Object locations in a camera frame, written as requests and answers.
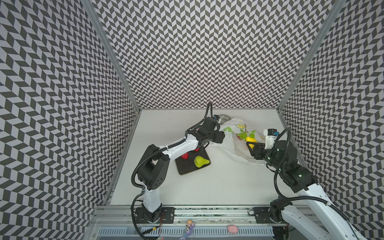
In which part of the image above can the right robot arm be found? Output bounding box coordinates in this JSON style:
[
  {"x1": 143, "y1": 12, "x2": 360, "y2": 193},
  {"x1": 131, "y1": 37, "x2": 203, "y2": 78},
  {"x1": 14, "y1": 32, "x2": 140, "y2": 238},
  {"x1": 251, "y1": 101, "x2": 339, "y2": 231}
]
[{"x1": 246, "y1": 128, "x2": 365, "y2": 240}]

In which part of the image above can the black square tray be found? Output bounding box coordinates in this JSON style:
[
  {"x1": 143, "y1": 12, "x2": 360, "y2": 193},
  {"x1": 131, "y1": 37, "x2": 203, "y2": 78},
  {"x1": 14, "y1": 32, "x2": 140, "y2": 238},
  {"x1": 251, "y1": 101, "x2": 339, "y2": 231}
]
[{"x1": 175, "y1": 147, "x2": 211, "y2": 176}]

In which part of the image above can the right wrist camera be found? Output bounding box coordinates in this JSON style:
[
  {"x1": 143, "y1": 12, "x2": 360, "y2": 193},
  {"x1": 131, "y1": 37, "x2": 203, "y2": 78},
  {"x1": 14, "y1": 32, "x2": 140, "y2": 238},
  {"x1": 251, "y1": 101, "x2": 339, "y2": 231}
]
[{"x1": 264, "y1": 129, "x2": 279, "y2": 150}]

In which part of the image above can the yellow fake lemon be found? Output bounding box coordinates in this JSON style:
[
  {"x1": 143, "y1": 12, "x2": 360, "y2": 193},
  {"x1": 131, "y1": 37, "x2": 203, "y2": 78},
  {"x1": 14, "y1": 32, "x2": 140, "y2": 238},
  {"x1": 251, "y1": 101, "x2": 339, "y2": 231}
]
[{"x1": 246, "y1": 137, "x2": 258, "y2": 149}]

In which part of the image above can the purple toy figure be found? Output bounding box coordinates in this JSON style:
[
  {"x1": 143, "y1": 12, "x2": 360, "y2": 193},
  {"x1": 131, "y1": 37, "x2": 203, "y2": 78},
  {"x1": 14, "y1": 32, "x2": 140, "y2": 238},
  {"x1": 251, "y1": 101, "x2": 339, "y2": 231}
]
[{"x1": 179, "y1": 220, "x2": 196, "y2": 240}]

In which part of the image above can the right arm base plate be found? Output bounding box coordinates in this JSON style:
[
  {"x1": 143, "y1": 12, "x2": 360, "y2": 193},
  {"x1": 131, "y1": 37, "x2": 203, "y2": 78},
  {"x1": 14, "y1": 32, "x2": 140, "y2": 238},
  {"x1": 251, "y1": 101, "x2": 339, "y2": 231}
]
[{"x1": 252, "y1": 207, "x2": 287, "y2": 224}]

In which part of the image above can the pink round toy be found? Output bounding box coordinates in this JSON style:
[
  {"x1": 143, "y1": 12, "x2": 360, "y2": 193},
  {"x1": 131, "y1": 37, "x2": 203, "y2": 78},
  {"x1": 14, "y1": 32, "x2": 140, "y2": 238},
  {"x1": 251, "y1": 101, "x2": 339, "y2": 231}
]
[{"x1": 227, "y1": 225, "x2": 239, "y2": 235}]

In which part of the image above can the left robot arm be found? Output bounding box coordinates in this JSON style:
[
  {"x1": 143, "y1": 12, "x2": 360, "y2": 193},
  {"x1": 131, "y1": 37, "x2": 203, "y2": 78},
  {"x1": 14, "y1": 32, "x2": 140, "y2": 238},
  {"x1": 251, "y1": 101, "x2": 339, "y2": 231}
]
[{"x1": 131, "y1": 102, "x2": 225, "y2": 223}]

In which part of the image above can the green fake pear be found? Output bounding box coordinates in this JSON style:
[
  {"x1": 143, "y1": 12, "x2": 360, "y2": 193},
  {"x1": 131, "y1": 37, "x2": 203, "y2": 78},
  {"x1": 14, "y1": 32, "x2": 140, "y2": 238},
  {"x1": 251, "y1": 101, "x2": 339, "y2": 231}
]
[{"x1": 194, "y1": 156, "x2": 211, "y2": 169}]

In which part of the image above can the grey tape roll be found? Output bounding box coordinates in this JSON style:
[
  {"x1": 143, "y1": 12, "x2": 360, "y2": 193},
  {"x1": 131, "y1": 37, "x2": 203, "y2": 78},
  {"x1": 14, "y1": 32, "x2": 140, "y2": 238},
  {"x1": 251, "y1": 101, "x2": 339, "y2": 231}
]
[{"x1": 219, "y1": 114, "x2": 232, "y2": 125}]

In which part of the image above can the white plastic bag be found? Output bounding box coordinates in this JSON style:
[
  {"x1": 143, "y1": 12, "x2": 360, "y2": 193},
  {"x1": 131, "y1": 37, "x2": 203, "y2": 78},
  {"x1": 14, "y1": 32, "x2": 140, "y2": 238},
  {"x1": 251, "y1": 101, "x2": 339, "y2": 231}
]
[{"x1": 209, "y1": 118, "x2": 266, "y2": 166}]

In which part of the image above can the red fake strawberry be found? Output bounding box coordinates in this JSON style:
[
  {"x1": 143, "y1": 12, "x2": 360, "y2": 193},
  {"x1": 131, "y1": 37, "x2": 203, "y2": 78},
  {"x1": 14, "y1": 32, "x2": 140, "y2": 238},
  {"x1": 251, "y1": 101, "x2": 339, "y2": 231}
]
[{"x1": 181, "y1": 153, "x2": 190, "y2": 160}]

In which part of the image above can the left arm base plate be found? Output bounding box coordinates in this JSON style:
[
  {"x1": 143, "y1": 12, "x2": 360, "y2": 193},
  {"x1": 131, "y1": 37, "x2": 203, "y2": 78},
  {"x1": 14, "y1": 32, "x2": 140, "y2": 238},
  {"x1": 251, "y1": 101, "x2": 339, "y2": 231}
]
[{"x1": 133, "y1": 206, "x2": 176, "y2": 224}]

